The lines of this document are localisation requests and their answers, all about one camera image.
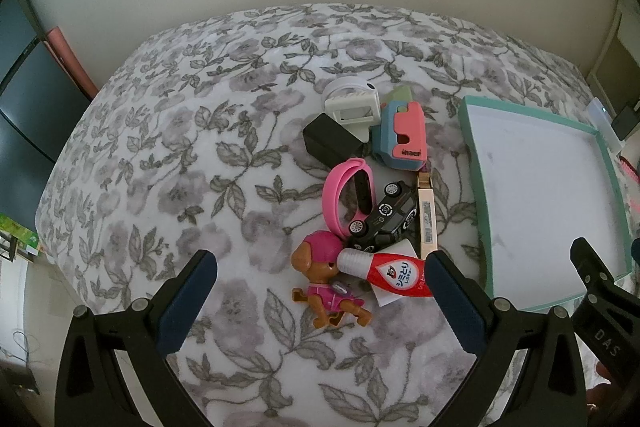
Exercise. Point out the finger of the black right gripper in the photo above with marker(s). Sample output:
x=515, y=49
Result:
x=607, y=319

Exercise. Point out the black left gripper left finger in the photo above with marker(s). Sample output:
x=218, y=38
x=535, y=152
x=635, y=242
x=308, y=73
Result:
x=91, y=391

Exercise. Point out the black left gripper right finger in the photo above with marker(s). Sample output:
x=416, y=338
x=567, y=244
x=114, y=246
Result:
x=550, y=390

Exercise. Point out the red white glue bottle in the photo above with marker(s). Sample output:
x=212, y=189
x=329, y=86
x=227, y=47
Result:
x=398, y=274

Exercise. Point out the gold white lighter stick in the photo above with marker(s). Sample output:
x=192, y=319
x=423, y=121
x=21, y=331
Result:
x=428, y=222

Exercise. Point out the black toy car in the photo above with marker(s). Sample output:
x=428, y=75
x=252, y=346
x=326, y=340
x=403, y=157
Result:
x=391, y=221

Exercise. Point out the brown pink puppy toy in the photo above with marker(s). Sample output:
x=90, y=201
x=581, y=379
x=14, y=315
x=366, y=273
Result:
x=316, y=259

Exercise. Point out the pink wristband watch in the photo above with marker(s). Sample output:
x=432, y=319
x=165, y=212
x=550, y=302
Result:
x=348, y=194

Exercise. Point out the black power adapter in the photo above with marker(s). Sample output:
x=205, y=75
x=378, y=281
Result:
x=329, y=142

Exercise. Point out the teal rimmed white tray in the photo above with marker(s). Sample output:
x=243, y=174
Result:
x=540, y=181

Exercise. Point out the white router box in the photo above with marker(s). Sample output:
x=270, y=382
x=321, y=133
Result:
x=602, y=120

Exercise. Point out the green foam piece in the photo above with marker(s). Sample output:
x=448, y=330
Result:
x=399, y=94

